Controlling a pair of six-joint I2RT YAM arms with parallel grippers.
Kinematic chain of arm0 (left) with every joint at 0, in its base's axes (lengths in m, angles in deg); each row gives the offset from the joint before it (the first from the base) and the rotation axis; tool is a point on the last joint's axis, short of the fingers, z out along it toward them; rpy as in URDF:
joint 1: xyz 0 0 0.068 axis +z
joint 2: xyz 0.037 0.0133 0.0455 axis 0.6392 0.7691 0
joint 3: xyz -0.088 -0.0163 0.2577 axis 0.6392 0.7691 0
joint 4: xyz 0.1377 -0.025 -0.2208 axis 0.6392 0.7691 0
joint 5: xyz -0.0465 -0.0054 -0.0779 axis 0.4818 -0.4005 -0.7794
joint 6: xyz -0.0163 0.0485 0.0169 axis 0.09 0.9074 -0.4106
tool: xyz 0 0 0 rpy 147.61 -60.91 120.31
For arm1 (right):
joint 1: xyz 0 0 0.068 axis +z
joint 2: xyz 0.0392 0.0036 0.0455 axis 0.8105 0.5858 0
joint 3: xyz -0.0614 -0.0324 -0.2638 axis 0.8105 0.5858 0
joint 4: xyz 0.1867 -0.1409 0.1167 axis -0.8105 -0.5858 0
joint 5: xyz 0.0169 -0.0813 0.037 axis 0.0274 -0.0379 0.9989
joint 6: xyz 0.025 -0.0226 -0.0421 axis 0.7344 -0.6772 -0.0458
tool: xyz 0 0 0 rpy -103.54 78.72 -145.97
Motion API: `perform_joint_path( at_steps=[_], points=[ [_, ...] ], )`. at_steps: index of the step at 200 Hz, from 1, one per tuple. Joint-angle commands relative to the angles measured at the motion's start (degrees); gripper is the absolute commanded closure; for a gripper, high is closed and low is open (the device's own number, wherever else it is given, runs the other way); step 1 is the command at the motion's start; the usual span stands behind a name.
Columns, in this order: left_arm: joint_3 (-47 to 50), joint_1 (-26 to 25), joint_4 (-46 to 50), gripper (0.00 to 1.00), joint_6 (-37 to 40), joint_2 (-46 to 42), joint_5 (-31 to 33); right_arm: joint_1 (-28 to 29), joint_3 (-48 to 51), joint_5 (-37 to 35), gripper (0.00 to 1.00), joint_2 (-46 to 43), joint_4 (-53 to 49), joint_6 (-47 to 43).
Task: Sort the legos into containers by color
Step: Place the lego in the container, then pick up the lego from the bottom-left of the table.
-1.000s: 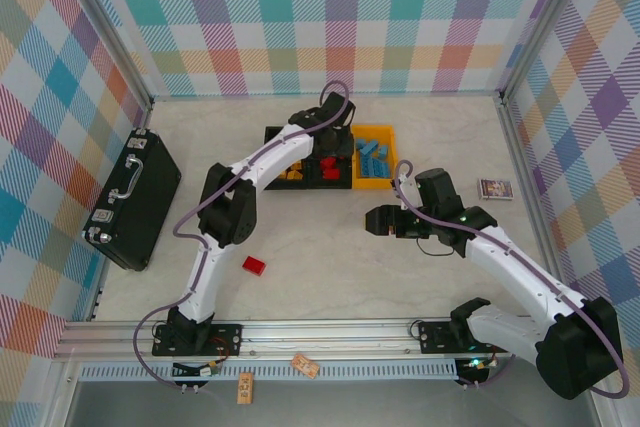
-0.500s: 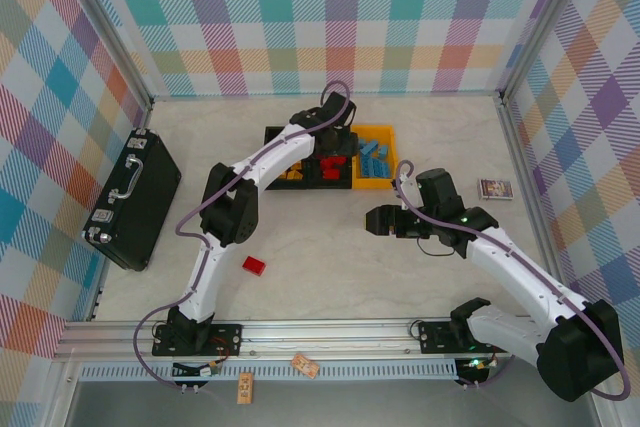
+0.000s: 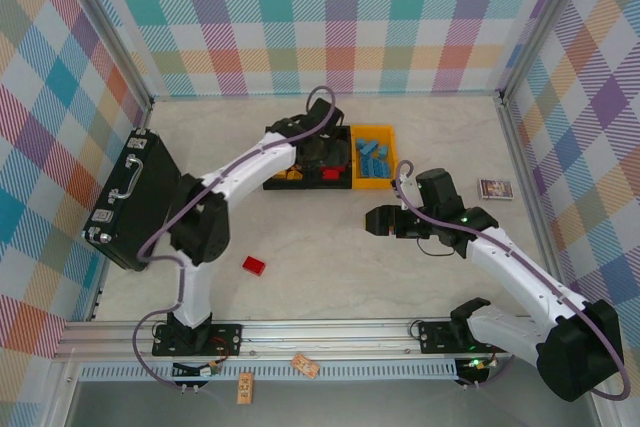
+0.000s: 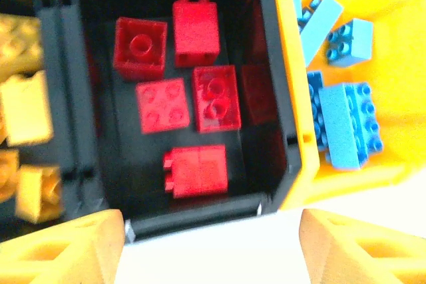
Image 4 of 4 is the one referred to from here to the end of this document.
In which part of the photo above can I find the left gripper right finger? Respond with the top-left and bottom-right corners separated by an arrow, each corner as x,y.
299,208 -> 426,284

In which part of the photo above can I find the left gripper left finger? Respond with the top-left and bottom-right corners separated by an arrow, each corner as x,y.
0,209 -> 126,284

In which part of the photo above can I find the yellow lego brick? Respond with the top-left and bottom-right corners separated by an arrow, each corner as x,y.
0,14 -> 44,78
15,164 -> 64,224
0,70 -> 55,147

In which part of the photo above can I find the long blue lego brick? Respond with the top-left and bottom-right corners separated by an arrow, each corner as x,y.
301,0 -> 345,68
292,0 -> 322,34
318,81 -> 384,171
306,71 -> 329,162

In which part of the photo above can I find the red lego brick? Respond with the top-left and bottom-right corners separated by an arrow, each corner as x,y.
112,17 -> 168,81
192,64 -> 242,133
172,0 -> 220,68
135,77 -> 191,134
162,144 -> 229,200

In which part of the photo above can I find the square blue lego brick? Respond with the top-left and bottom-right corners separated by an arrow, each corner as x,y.
325,17 -> 374,68

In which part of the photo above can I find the black plastic bin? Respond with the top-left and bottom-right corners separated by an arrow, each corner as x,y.
53,0 -> 306,241
0,0 -> 84,243

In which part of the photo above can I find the yellow plastic bin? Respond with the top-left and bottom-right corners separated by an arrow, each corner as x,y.
269,0 -> 426,213

